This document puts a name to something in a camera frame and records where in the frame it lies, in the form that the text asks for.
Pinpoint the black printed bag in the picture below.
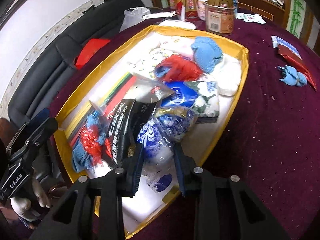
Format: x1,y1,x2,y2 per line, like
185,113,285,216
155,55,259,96
102,99,157,168

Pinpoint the blue white plastic packet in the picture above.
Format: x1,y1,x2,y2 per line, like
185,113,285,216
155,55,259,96
137,107,198,193

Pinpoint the red green black packet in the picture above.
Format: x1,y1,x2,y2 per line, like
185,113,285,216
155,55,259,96
65,73,137,147

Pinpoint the blue Vinda tissue pack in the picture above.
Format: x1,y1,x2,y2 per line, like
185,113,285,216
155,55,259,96
161,81,220,124

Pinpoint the white fleece cloth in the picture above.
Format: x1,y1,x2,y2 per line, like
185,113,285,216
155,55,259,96
212,53,241,96

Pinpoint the small red bag blue cloth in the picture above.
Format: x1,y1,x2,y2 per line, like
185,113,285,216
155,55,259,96
153,55,203,82

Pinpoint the light blue towel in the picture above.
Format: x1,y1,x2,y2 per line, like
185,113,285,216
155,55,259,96
277,65,308,87
191,37,223,74

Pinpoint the lemon pattern tissue pack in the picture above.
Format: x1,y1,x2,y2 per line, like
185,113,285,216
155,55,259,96
129,48,176,80

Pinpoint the white gloved left hand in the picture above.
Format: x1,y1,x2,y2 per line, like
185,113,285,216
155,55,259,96
10,174,51,222

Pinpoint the black sofa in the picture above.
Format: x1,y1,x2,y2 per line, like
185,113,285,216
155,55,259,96
8,0,144,128

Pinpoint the yellow tray white foam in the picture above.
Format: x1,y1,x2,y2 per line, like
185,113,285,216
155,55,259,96
54,25,249,238

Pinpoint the red bag on sofa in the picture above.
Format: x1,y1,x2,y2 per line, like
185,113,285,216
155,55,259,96
74,38,111,69

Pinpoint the tied light blue towel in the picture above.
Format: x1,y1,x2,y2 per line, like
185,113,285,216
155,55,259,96
277,65,308,87

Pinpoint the red foil pouch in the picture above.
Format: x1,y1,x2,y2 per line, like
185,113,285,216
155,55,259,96
278,44,317,91

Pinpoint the blue white flat packet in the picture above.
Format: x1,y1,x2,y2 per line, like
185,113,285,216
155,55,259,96
271,35,301,58

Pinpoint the white plastic bag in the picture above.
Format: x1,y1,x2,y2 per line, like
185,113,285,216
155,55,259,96
120,7,151,32

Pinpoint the clear jar brown label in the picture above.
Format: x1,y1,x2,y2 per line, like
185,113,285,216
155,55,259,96
204,0,234,35

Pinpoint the white paper leaflet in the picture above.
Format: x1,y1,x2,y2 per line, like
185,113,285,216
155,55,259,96
236,12,266,24

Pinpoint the red gold carton box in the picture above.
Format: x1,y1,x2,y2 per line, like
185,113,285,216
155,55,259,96
174,0,199,22

